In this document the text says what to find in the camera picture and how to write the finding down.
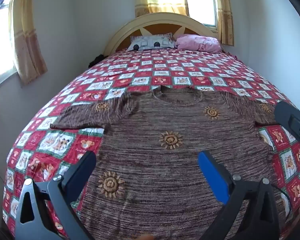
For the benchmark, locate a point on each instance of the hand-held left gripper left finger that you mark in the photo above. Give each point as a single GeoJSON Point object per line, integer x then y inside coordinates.
{"type": "Point", "coordinates": [88, 165]}

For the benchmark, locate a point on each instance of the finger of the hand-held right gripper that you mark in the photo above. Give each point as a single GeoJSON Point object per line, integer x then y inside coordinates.
{"type": "Point", "coordinates": [287, 116]}

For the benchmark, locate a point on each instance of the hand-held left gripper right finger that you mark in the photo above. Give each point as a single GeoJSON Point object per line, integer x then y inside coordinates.
{"type": "Point", "coordinates": [212, 177]}

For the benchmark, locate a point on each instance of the brown knit sweater sun motifs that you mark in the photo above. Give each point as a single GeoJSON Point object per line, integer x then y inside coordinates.
{"type": "Point", "coordinates": [152, 165]}

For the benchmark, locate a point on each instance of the dark cloth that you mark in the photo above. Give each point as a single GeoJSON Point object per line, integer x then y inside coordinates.
{"type": "Point", "coordinates": [96, 60]}

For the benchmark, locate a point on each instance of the pink pillow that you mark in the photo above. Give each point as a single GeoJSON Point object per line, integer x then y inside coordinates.
{"type": "Point", "coordinates": [200, 42]}

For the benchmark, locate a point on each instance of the red checkered printed blanket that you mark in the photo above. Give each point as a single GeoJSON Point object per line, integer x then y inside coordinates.
{"type": "Point", "coordinates": [165, 65]}

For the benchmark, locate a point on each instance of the grey patterned pillow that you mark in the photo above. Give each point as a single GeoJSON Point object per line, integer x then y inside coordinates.
{"type": "Point", "coordinates": [150, 42]}

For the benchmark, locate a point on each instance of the window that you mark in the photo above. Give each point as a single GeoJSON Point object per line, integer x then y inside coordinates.
{"type": "Point", "coordinates": [1, 42]}
{"type": "Point", "coordinates": [202, 2]}

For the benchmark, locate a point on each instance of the cream arched bed headboard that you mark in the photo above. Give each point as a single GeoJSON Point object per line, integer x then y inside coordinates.
{"type": "Point", "coordinates": [130, 27]}

